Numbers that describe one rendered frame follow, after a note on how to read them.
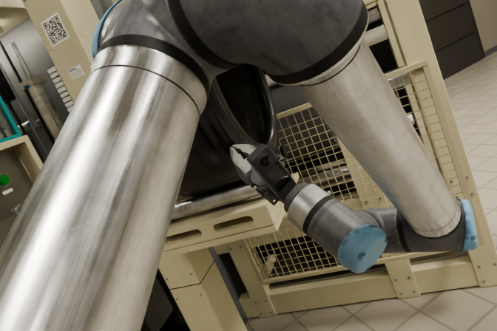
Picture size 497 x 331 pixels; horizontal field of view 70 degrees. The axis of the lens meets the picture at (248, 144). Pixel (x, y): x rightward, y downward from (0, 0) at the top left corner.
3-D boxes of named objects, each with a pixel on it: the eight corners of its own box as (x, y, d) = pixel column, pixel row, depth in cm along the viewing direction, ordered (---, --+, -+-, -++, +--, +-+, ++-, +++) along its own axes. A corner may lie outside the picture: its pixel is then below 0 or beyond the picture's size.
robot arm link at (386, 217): (416, 250, 74) (399, 258, 64) (362, 252, 81) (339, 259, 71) (407, 204, 76) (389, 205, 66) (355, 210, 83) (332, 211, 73)
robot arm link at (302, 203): (298, 223, 65) (332, 185, 67) (279, 207, 68) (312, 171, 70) (307, 239, 72) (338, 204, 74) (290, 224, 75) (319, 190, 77)
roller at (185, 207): (151, 214, 103) (158, 205, 107) (160, 226, 105) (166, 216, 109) (259, 182, 90) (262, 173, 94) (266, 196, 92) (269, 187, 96)
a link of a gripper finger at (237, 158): (229, 166, 86) (255, 187, 81) (220, 154, 82) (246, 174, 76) (238, 157, 87) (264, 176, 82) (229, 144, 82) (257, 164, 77)
